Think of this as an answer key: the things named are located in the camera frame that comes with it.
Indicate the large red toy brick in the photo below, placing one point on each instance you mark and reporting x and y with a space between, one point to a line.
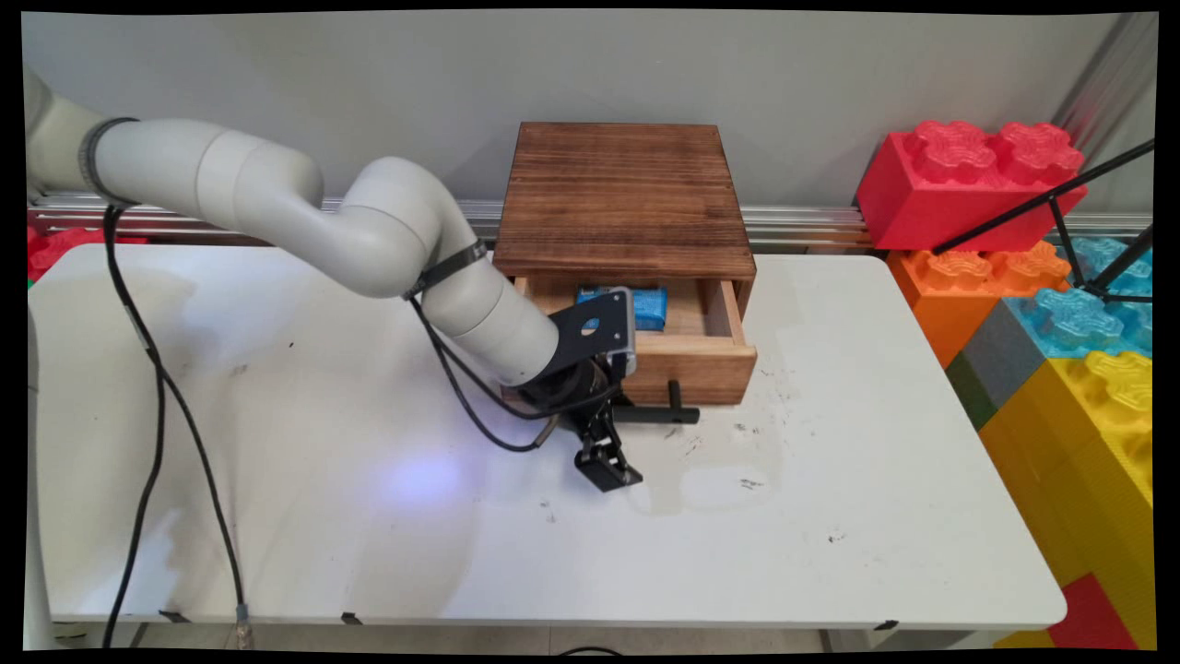
959 184

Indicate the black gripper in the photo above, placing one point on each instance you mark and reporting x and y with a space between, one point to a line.
572 392

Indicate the grey toy brick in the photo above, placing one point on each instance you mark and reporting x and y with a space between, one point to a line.
1000 355

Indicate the translucent blue toy brick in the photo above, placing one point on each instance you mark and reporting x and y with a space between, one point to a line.
1074 314

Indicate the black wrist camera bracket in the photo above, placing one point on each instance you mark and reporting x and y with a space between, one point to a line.
595 327

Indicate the dark green toy brick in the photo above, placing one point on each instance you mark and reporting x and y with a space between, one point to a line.
970 392

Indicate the small red flat brick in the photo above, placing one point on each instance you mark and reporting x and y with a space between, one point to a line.
1092 618

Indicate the aluminium frame post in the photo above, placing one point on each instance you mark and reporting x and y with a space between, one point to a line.
1106 83

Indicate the black tripod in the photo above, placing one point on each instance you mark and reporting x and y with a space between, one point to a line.
1060 194

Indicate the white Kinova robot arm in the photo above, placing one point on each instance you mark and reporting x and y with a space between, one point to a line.
369 231

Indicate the large yellow toy brick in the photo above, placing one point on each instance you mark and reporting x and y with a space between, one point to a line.
1079 470

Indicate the orange toy brick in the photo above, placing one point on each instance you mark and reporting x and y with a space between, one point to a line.
959 281

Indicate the aluminium rail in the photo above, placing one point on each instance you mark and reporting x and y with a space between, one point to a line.
811 221

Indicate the brown wooden drawer cabinet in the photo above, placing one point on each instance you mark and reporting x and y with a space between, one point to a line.
622 194

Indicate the blue snack packet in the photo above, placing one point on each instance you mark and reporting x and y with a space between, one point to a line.
650 309

